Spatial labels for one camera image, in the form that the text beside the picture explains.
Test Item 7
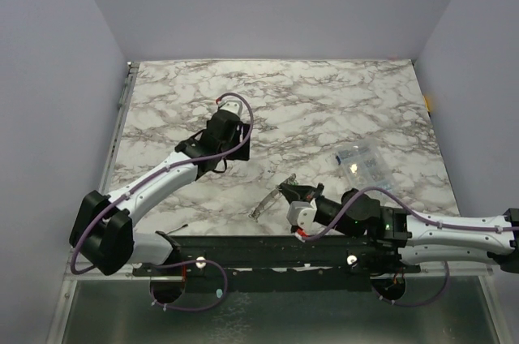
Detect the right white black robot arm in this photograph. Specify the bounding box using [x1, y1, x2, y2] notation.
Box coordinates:
[277, 183, 518, 273]

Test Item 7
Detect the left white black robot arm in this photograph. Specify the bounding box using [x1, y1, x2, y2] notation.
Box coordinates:
[69, 101, 251, 275]

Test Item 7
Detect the clear plastic bag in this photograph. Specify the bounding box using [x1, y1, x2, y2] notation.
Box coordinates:
[335, 143, 395, 191]

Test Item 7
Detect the small black screwdriver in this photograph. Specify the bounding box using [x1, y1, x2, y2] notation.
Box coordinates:
[168, 224, 188, 234]

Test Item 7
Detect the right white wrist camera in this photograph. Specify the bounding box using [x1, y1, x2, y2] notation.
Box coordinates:
[286, 200, 317, 234]

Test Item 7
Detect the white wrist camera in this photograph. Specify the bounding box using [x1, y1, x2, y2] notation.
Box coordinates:
[286, 200, 317, 234]
[218, 99, 243, 118]

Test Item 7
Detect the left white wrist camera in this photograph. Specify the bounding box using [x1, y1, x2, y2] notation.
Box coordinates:
[218, 99, 243, 118]

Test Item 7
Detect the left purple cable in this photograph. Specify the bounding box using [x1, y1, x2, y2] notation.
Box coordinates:
[71, 92, 255, 312]

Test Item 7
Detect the purple cable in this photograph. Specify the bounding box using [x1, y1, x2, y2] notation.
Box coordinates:
[71, 92, 255, 312]
[298, 186, 519, 307]

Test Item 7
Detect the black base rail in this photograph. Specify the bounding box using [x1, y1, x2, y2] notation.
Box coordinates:
[133, 232, 423, 303]

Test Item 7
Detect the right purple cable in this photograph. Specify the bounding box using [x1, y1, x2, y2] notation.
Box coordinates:
[298, 186, 519, 307]

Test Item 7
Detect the aluminium frame rail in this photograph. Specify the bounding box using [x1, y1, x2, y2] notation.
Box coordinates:
[65, 268, 134, 281]

